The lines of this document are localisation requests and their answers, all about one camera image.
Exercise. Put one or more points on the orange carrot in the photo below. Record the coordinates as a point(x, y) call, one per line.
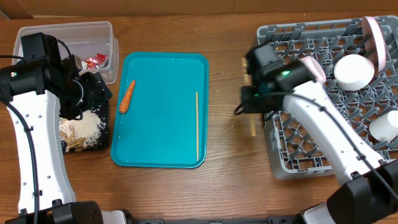
point(126, 100)

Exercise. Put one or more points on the red snack wrapper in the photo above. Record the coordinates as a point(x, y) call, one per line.
point(99, 61)

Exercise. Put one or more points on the white cup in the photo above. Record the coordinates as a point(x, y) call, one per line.
point(384, 128)

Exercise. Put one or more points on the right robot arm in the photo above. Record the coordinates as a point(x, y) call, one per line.
point(368, 184)

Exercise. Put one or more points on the wooden chopstick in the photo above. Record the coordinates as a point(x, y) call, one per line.
point(197, 125)

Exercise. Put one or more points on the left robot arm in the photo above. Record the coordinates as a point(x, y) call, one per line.
point(38, 90)

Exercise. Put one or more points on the clear plastic bin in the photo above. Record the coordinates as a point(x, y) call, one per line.
point(85, 40)

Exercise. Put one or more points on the pink plate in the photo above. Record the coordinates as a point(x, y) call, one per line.
point(374, 45)

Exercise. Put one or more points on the black plastic bin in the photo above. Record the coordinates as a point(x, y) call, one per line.
point(84, 114)

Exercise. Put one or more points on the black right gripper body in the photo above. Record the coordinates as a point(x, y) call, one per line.
point(259, 102)

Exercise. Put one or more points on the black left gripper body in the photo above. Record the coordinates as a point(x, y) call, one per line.
point(82, 94)

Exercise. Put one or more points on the white bowl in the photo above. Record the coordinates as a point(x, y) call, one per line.
point(353, 72)

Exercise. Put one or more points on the grey dishwasher rack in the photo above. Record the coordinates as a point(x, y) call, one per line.
point(292, 153)

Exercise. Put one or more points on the teal plastic tray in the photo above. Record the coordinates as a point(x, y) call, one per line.
point(159, 128)

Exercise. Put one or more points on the pink bowl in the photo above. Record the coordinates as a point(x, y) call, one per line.
point(315, 68)

